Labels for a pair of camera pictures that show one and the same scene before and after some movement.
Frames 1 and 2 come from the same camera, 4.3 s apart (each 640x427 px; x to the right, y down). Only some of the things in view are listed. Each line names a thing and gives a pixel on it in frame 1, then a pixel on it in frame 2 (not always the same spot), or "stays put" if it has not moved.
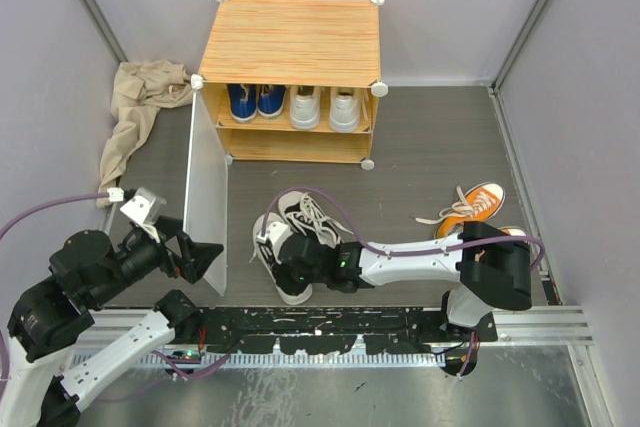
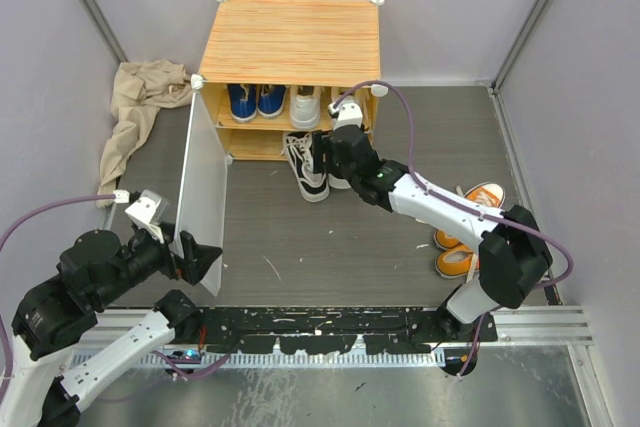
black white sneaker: [295, 299] → [313, 186]
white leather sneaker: [305, 106] stays put
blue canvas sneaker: [243, 101] stays put
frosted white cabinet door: [207, 184] stays put
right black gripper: [285, 279] → [320, 146]
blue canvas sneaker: [271, 100] stays put
